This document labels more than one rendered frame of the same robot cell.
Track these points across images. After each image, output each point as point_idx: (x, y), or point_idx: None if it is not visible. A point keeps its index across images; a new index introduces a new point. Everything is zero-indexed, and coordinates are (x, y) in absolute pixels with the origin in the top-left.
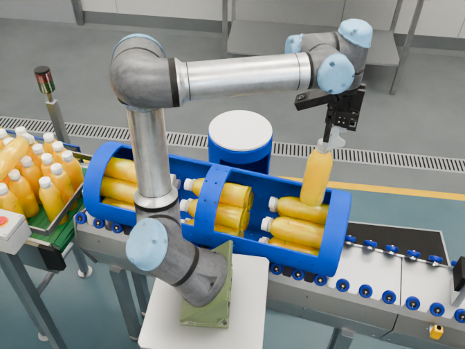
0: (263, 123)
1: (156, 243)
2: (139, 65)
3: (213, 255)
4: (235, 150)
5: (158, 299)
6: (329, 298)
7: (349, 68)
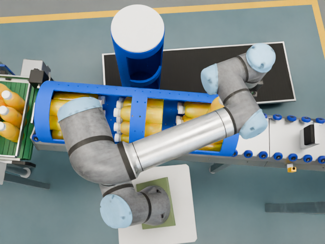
0: (155, 17)
1: (125, 218)
2: (99, 168)
3: (159, 197)
4: (139, 52)
5: None
6: (223, 158)
7: (265, 126)
